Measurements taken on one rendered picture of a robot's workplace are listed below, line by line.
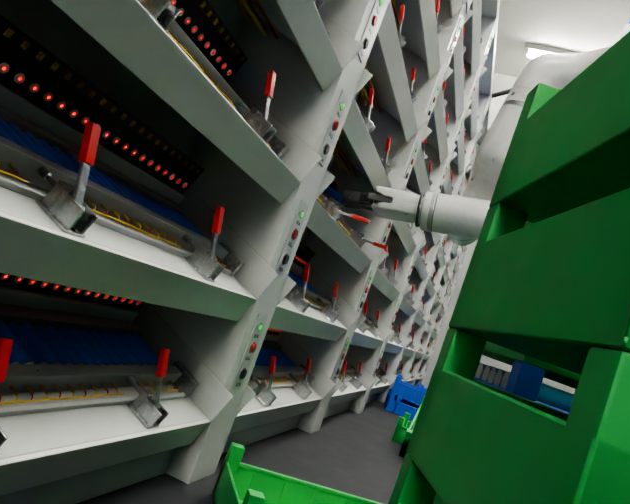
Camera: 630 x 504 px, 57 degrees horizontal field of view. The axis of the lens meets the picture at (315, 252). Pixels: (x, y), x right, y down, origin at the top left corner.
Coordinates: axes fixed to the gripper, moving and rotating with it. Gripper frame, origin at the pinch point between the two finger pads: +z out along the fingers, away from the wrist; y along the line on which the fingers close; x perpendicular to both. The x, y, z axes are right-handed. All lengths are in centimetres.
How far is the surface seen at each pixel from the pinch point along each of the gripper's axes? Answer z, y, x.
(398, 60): -5.9, 11.2, -28.3
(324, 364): 5.2, -29.5, 38.1
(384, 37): -4.9, 22.9, -26.5
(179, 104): 0, 75, 12
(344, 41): -3.4, 40.9, -15.0
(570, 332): -34, 102, 29
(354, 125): -3.0, 22.8, -8.4
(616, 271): -35, 104, 27
